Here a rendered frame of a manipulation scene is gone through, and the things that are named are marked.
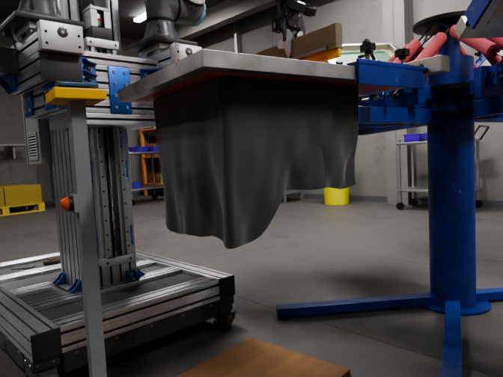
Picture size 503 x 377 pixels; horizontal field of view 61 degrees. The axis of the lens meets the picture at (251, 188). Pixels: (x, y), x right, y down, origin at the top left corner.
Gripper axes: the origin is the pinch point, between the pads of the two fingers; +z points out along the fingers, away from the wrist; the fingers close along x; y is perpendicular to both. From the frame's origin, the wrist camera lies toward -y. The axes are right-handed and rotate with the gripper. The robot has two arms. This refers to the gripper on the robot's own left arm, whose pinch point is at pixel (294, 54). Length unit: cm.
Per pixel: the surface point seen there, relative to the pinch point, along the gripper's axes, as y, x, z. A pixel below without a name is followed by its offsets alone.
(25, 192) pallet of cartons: 680, 4, 79
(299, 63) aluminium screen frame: -29.5, 24.1, 11.0
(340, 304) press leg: 25, -44, 104
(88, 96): 5, 67, 16
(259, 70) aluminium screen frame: -29.4, 36.8, 13.5
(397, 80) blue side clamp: -30.7, -13.7, 13.0
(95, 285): 9, 68, 67
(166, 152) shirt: 13, 43, 31
